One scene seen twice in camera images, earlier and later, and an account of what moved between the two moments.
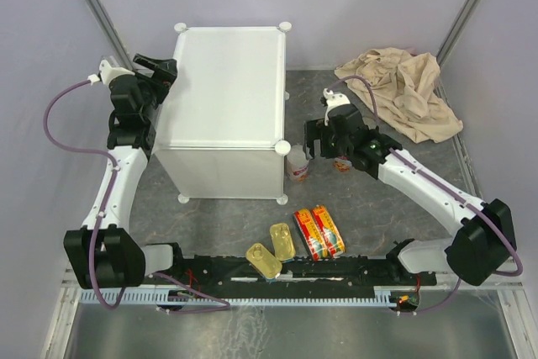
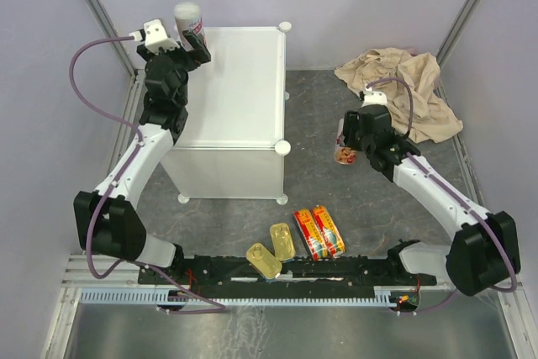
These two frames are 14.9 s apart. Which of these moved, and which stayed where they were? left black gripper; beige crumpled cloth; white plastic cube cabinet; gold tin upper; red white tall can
Moved: left black gripper; red white tall can
Stayed: gold tin upper; beige crumpled cloth; white plastic cube cabinet
